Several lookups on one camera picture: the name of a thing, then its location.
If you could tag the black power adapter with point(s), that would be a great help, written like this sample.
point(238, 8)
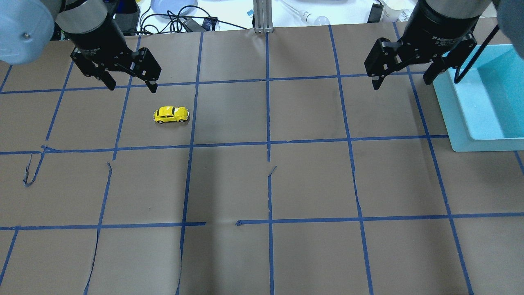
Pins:
point(127, 16)

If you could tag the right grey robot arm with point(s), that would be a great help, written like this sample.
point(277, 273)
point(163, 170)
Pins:
point(509, 21)

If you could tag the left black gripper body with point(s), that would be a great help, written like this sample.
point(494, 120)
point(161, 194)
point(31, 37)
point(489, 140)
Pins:
point(97, 35)

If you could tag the light blue plastic bin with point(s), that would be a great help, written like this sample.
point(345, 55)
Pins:
point(484, 112)

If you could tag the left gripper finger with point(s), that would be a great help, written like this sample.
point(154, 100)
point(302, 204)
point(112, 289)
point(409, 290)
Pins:
point(152, 85)
point(107, 79)

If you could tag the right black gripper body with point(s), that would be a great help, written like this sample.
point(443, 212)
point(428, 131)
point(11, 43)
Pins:
point(439, 25)

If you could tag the blue plastic plate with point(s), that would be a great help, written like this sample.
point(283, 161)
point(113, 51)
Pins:
point(178, 7)

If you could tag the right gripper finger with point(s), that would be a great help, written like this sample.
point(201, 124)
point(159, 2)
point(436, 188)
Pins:
point(438, 65)
point(377, 80)

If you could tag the yellow toy beetle car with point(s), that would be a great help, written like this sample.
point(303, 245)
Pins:
point(171, 114)

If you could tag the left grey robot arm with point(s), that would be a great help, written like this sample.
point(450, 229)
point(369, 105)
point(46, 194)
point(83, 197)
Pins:
point(28, 25)

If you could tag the aluminium frame post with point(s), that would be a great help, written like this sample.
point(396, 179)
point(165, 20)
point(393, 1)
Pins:
point(263, 16)

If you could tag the white light bulb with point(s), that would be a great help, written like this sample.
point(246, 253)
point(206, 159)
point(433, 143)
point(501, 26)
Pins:
point(313, 19)

